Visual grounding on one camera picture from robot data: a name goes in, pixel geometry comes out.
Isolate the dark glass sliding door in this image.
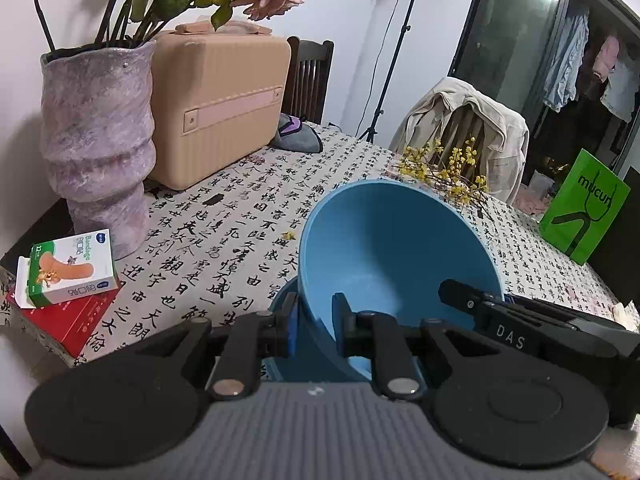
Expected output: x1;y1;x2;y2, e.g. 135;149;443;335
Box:
447;0;640;211

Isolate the red flat box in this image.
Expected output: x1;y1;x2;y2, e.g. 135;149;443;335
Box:
6;280;122;359

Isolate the hanging white garment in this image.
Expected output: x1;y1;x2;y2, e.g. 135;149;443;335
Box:
600;55;640;123

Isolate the pink cloth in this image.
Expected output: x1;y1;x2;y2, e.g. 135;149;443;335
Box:
515;195;553;216

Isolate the green paper bag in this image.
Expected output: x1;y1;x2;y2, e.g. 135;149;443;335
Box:
539;148;632;267

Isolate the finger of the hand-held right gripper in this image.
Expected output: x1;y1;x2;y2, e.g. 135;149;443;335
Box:
438;279;511;328

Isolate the hanging light blue shirt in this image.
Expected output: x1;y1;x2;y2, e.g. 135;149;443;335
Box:
542;7;591;113

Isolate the dark wooden chair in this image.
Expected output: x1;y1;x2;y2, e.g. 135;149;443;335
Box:
280;36;335;126

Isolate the beige jacket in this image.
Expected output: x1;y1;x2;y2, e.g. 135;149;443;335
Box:
389;77;530;206

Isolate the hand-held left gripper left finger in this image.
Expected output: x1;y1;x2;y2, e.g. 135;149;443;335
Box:
140;292;303;401

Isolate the blue bowl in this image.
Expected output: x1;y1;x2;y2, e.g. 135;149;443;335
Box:
297;180;505;383
267;277;371;383

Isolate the black paper bag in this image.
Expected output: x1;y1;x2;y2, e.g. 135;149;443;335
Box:
585;165;640;301

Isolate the yellow flower branch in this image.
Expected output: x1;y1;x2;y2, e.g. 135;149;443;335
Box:
392;136;493;221

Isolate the white crumpled tissue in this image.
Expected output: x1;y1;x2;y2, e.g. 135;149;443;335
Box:
612;300;640;333

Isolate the wooden chair under jacket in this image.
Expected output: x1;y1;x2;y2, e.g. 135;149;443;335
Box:
440;105;488;181

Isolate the grey purple cloth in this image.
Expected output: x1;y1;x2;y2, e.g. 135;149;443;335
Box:
267;112;325;153

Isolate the hanging pink garment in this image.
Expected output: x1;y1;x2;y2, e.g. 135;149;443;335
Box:
592;35;621;81

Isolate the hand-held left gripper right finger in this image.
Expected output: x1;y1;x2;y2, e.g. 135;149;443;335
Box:
332;292;493;403

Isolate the beige hard case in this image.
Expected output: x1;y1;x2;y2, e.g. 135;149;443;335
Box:
147;22;292;191

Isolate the mottled purple ceramic vase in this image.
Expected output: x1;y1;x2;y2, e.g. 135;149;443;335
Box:
40;40;158;261

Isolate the white green bandage box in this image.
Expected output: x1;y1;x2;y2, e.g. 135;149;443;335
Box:
16;229;121;309

